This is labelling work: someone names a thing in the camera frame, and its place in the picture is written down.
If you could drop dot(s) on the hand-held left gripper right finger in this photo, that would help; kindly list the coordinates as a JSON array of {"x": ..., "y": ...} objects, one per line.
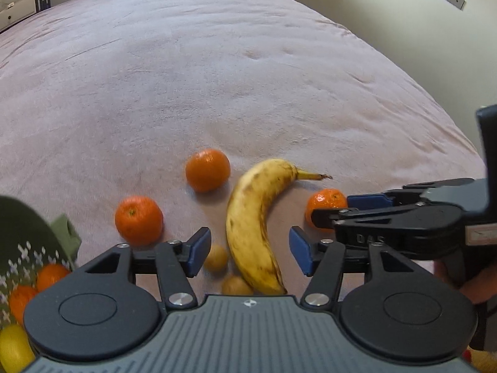
[{"x": 301, "y": 252}]

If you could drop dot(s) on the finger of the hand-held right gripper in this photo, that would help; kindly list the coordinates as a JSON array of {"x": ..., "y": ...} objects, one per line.
[
  {"x": 369, "y": 201},
  {"x": 326, "y": 217}
]

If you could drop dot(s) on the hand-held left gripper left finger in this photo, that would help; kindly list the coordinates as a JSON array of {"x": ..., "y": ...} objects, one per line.
[{"x": 198, "y": 249}]

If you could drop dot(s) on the orange tangerine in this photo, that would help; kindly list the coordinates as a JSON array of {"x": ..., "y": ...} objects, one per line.
[
  {"x": 50, "y": 276},
  {"x": 324, "y": 202},
  {"x": 207, "y": 170},
  {"x": 139, "y": 221},
  {"x": 21, "y": 301}
]

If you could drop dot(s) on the spotted yellow banana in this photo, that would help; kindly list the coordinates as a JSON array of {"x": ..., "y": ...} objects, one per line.
[{"x": 252, "y": 237}]

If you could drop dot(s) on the green plastic colander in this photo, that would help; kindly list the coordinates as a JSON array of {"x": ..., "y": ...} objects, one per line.
[{"x": 27, "y": 225}]

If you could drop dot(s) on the person's right hand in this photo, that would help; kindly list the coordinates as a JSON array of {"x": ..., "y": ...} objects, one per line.
[{"x": 479, "y": 285}]

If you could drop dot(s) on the yellow plush toy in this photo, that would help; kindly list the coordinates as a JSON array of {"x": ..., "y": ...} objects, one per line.
[{"x": 479, "y": 361}]

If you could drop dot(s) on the pink bed blanket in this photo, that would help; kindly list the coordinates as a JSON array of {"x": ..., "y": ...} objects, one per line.
[{"x": 194, "y": 77}]

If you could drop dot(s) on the white nightstand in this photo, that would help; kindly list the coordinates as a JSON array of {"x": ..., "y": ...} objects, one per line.
[{"x": 13, "y": 13}]

